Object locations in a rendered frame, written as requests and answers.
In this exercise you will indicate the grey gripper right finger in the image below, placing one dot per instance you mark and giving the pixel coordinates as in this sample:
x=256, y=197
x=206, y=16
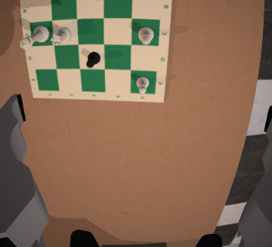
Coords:
x=255, y=223

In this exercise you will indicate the grey chess piece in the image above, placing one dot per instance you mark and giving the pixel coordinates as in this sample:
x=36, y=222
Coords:
x=40, y=34

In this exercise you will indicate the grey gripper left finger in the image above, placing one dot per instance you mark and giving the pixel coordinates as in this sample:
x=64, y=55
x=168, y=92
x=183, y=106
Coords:
x=23, y=215

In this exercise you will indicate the green and cream chessboard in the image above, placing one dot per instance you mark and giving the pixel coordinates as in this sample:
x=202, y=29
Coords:
x=108, y=27

